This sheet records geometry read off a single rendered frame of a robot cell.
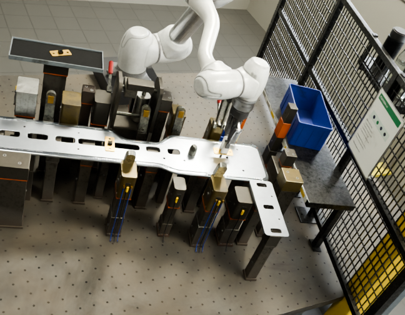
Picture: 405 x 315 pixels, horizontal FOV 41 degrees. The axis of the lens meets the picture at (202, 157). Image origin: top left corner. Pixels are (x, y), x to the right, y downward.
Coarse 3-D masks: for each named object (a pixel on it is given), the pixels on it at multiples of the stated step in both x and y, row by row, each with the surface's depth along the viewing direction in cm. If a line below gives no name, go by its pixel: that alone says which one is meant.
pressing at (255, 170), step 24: (0, 120) 205; (24, 120) 208; (0, 144) 195; (24, 144) 199; (48, 144) 202; (72, 144) 206; (144, 144) 218; (168, 144) 222; (216, 144) 232; (240, 144) 236; (168, 168) 212; (192, 168) 216; (240, 168) 224; (264, 168) 229
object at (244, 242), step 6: (252, 204) 221; (252, 210) 221; (252, 216) 222; (246, 222) 226; (252, 222) 224; (240, 228) 232; (246, 228) 226; (252, 228) 227; (240, 234) 231; (246, 234) 229; (240, 240) 232; (246, 240) 232
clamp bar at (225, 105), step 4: (224, 100) 225; (228, 100) 222; (224, 104) 227; (228, 104) 226; (220, 108) 227; (224, 108) 228; (228, 108) 227; (220, 112) 228; (224, 112) 229; (220, 116) 230; (224, 116) 229; (216, 120) 230; (224, 120) 230; (216, 124) 231
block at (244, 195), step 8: (232, 192) 219; (240, 192) 216; (248, 192) 218; (232, 200) 218; (240, 200) 213; (248, 200) 214; (232, 208) 217; (240, 208) 215; (248, 208) 215; (224, 216) 227; (232, 216) 218; (240, 216) 217; (224, 224) 225; (232, 224) 223; (240, 224) 223; (216, 232) 233; (224, 232) 225; (232, 232) 226; (216, 240) 231; (224, 240) 229; (232, 240) 229
